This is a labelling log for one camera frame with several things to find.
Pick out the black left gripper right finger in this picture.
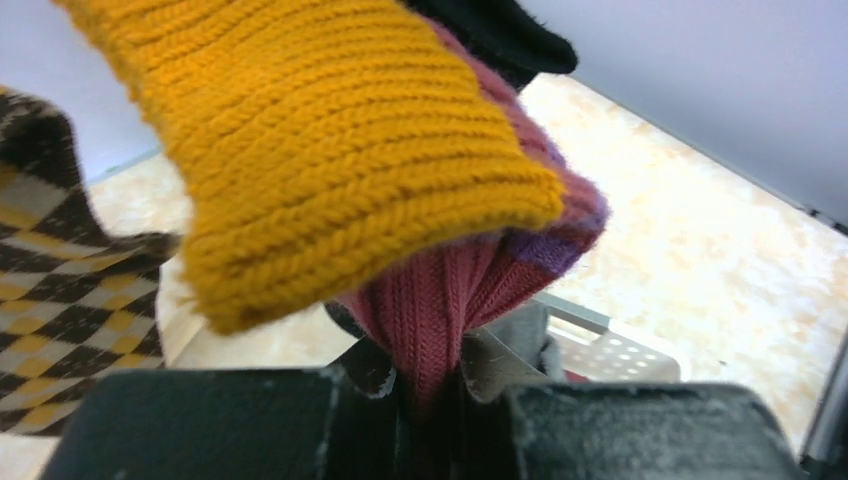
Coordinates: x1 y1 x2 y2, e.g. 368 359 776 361
460 330 802 480

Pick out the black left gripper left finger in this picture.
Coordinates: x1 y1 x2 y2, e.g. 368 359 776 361
42 341 397 479

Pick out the maroon purple sock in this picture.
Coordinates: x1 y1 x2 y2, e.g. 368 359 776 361
52 0 611 425

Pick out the black sock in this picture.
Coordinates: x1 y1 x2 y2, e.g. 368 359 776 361
404 0 579 91

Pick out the grey sock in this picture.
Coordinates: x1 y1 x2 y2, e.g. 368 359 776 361
487 303 567 382

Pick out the white plastic basket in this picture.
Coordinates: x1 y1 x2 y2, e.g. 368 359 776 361
531 292 691 382

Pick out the thin brown argyle sock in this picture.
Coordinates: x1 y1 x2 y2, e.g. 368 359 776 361
1 88 177 436

